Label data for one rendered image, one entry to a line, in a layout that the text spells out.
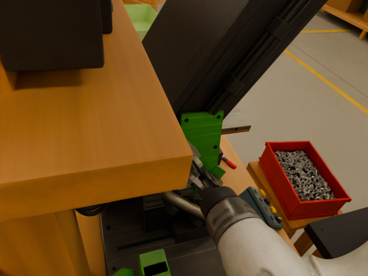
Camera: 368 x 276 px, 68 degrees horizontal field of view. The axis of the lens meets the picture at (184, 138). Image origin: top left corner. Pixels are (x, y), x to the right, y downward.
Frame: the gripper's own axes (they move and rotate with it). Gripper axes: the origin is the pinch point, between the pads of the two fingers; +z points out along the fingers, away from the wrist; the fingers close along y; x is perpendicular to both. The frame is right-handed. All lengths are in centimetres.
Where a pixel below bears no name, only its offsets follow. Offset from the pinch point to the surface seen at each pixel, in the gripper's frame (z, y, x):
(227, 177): 19.8, -34.8, 0.5
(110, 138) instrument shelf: -35.5, 32.8, -4.4
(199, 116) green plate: 4.3, 3.2, -8.9
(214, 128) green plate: 4.4, -2.7, -9.5
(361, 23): 360, -338, -338
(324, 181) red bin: 12, -66, -25
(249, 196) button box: 7.1, -35.4, -1.1
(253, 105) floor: 190, -157, -56
